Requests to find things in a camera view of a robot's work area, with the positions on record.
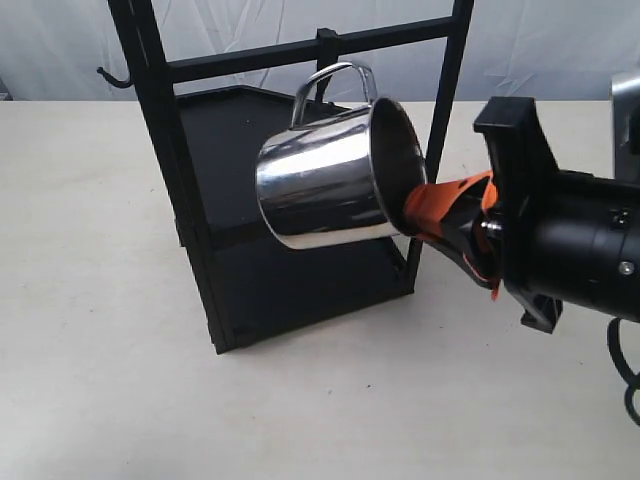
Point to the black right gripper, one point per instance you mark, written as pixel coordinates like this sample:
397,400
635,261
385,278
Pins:
547,221

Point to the stainless steel mug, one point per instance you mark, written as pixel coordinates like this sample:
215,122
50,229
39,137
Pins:
341,179

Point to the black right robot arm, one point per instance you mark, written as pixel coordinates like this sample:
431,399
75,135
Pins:
614,288

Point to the black hook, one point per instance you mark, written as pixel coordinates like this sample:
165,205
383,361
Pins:
328,53

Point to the black metal rack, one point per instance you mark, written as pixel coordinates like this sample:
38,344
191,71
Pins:
207,143

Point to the white backdrop cloth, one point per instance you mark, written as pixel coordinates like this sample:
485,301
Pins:
551,50

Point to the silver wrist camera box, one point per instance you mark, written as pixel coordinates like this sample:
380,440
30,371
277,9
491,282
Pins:
624,100

